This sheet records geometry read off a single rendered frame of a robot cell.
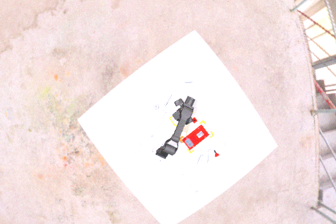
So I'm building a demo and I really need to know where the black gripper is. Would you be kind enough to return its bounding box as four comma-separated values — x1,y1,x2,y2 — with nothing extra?
174,98,193,125

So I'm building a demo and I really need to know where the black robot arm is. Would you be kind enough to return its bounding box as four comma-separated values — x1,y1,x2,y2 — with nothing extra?
155,96,196,159

